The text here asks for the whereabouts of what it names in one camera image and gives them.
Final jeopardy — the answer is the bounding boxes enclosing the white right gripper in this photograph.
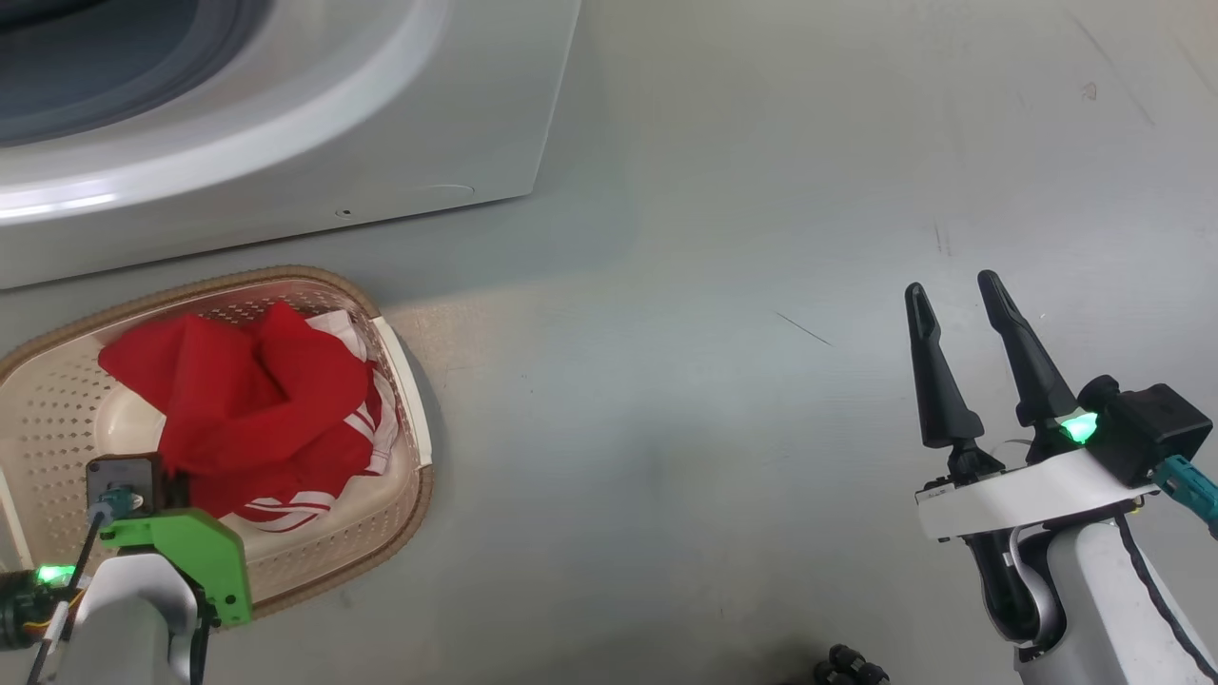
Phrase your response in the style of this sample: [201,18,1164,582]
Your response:
[904,270,1162,543]

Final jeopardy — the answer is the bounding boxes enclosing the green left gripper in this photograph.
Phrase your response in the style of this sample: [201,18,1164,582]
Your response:
[99,508,254,627]

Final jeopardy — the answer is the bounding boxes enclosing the red white-striped garment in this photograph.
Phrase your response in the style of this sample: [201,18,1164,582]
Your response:
[97,302,401,534]

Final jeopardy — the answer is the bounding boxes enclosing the cream perforated laundry basket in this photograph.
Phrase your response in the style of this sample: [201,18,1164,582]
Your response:
[0,265,436,619]

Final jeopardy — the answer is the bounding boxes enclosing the white front-load washing machine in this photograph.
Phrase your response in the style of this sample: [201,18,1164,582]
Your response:
[0,0,583,291]

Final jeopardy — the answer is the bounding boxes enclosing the black ribbed base part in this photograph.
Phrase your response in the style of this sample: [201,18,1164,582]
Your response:
[814,644,891,685]

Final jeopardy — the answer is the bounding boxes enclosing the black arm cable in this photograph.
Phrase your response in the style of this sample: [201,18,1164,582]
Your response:
[1113,514,1218,682]

